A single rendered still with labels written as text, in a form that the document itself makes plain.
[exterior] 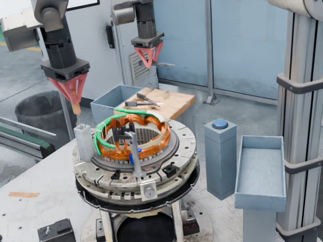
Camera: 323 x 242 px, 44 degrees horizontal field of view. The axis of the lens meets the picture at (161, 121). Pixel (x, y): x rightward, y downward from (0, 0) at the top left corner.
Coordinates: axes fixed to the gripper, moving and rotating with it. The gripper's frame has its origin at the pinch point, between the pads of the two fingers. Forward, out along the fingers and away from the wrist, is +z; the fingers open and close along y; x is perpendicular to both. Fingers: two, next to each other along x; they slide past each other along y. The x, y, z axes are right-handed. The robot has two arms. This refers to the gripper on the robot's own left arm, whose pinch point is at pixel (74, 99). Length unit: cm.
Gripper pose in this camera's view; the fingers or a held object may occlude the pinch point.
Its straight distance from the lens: 93.8
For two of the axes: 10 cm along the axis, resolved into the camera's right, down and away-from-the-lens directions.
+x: 6.7, -4.7, 5.7
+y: 7.3, 3.0, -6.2
